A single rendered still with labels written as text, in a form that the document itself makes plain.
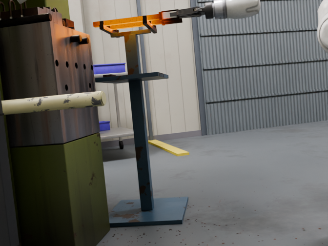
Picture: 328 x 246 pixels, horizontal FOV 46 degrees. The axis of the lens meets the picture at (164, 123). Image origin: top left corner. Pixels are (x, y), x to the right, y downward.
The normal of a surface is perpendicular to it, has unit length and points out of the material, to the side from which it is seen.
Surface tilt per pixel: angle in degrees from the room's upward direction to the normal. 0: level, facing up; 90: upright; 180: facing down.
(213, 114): 90
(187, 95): 90
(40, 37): 90
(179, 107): 90
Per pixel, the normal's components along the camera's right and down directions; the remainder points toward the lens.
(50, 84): -0.19, 0.09
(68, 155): 0.98, -0.07
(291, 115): 0.25, 0.05
